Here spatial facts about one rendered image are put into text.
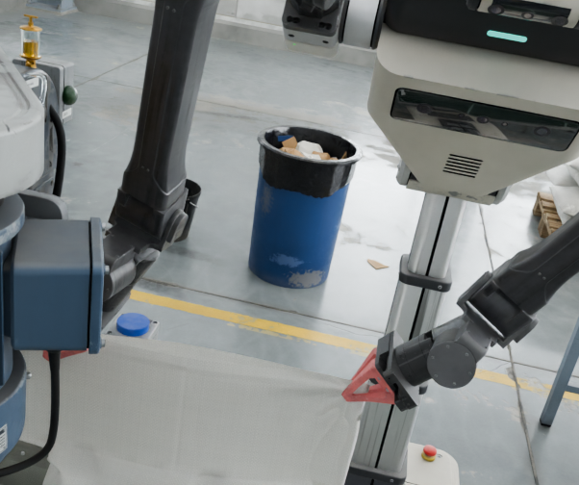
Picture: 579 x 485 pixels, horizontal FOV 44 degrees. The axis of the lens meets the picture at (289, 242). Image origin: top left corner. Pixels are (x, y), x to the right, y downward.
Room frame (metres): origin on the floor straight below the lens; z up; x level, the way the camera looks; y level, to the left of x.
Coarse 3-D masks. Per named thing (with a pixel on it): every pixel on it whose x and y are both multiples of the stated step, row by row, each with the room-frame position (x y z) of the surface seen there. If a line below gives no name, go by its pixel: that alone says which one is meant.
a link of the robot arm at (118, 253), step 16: (112, 224) 0.81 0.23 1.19; (128, 224) 0.82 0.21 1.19; (176, 224) 0.80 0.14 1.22; (112, 240) 0.76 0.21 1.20; (128, 240) 0.78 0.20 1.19; (144, 240) 0.80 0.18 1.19; (160, 240) 0.81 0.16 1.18; (112, 256) 0.73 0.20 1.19; (128, 256) 0.76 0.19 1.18; (112, 272) 0.73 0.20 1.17; (128, 272) 0.76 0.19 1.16; (112, 288) 0.72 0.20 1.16
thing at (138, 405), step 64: (64, 384) 0.81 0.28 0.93; (128, 384) 0.80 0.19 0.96; (192, 384) 0.79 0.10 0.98; (256, 384) 0.80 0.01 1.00; (320, 384) 0.81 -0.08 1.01; (64, 448) 0.80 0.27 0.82; (128, 448) 0.80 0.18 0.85; (192, 448) 0.79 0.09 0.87; (256, 448) 0.80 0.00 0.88; (320, 448) 0.81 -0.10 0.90
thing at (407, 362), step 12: (396, 336) 0.84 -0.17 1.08; (420, 336) 0.80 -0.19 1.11; (432, 336) 0.81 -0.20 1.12; (396, 348) 0.80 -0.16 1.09; (408, 348) 0.79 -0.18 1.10; (420, 348) 0.78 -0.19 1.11; (396, 360) 0.79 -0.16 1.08; (408, 360) 0.78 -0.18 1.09; (420, 360) 0.77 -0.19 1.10; (384, 372) 0.76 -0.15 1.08; (396, 372) 0.76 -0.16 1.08; (408, 372) 0.77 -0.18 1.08; (420, 372) 0.77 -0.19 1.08; (396, 384) 0.75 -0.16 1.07; (408, 384) 0.77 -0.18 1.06; (408, 396) 0.75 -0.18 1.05; (408, 408) 0.75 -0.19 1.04
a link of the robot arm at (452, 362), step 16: (480, 288) 0.79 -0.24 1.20; (464, 304) 0.79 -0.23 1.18; (480, 320) 0.78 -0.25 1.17; (448, 336) 0.73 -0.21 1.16; (464, 336) 0.71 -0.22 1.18; (480, 336) 0.73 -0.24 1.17; (496, 336) 0.77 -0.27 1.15; (512, 336) 0.77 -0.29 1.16; (432, 352) 0.71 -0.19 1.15; (448, 352) 0.71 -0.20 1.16; (464, 352) 0.70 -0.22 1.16; (480, 352) 0.70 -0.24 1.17; (432, 368) 0.71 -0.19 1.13; (448, 368) 0.70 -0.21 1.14; (464, 368) 0.70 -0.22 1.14; (448, 384) 0.70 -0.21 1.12; (464, 384) 0.69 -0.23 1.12
